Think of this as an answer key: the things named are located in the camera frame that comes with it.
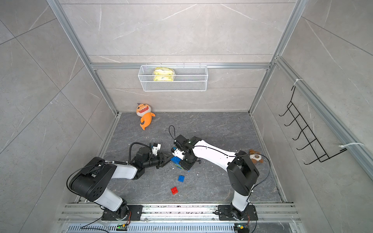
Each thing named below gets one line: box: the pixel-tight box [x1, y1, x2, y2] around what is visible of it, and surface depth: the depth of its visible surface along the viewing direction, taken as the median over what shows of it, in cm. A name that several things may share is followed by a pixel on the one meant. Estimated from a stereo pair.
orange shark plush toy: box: [135, 102, 156, 131], surface depth 113 cm
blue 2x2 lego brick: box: [177, 174, 186, 183], surface depth 86 cm
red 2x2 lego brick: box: [170, 186, 179, 196], surface depth 81 cm
